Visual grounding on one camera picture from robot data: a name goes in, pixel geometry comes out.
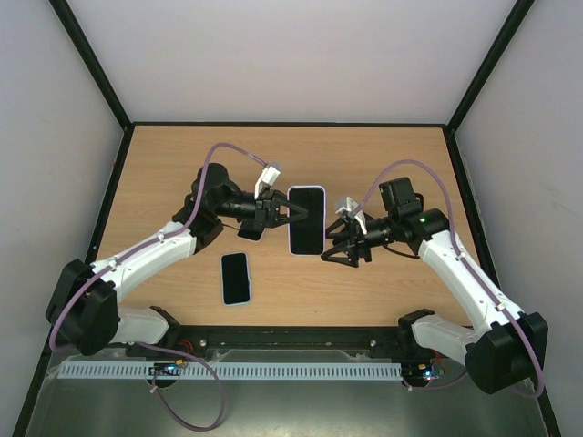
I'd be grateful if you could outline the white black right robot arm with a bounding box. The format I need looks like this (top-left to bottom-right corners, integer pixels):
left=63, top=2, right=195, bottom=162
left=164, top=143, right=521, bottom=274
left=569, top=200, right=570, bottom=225
left=321, top=178, right=548, bottom=394

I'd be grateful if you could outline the phone in dark case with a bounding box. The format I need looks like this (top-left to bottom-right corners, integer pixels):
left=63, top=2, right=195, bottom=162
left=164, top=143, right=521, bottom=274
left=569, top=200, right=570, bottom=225
left=237, top=220, right=264, bottom=241

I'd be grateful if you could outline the black enclosure frame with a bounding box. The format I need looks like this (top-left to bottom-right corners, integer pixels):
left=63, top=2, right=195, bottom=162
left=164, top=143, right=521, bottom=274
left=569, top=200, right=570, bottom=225
left=13, top=1, right=534, bottom=436

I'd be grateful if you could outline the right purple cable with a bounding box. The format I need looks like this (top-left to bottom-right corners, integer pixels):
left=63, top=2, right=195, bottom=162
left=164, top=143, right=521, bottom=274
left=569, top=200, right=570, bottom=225
left=353, top=158, right=547, bottom=400

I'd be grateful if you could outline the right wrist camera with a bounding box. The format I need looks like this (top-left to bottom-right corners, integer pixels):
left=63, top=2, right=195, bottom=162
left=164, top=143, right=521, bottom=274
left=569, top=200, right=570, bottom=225
left=334, top=196, right=368, bottom=235

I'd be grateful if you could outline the phone in light blue case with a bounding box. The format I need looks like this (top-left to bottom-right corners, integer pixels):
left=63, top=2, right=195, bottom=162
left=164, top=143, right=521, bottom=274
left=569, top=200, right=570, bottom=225
left=220, top=252, right=251, bottom=306

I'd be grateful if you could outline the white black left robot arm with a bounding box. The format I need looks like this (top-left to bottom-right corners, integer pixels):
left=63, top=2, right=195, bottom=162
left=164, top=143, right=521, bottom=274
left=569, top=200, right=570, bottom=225
left=46, top=163, right=308, bottom=356

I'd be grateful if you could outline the metal tray sheet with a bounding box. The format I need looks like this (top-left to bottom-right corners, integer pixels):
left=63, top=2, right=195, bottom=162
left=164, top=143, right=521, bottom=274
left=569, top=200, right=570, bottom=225
left=27, top=351, right=547, bottom=436

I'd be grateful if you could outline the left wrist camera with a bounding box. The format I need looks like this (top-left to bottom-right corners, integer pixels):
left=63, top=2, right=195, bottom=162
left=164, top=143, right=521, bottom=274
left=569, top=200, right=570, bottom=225
left=254, top=164, right=281, bottom=199

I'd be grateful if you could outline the purple cable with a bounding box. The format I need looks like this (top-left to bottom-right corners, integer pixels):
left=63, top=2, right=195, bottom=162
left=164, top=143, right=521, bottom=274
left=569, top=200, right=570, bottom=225
left=48, top=143, right=272, bottom=432
left=353, top=158, right=547, bottom=400

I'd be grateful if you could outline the phone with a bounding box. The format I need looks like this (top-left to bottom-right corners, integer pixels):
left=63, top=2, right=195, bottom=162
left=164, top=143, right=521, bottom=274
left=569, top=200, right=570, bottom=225
left=288, top=185, right=326, bottom=256
left=220, top=252, right=251, bottom=306
left=237, top=220, right=264, bottom=241

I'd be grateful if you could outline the white slotted cable duct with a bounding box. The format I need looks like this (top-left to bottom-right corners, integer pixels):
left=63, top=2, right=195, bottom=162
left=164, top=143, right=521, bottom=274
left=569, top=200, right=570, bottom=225
left=56, top=361, right=402, bottom=381

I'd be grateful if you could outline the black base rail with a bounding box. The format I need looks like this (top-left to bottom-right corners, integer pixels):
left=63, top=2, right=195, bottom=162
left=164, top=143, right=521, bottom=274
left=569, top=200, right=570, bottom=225
left=125, top=325, right=452, bottom=359

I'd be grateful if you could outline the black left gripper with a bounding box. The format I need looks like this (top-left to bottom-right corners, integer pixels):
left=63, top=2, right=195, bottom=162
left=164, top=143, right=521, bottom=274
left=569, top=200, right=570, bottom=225
left=214, top=188, right=308, bottom=231

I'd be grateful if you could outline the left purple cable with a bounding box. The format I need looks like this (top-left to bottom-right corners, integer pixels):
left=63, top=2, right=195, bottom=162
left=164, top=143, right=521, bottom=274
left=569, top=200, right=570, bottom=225
left=48, top=143, right=272, bottom=432

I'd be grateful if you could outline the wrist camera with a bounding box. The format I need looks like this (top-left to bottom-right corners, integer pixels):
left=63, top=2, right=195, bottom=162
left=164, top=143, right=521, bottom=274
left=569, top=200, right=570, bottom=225
left=254, top=164, right=281, bottom=199
left=334, top=196, right=368, bottom=235

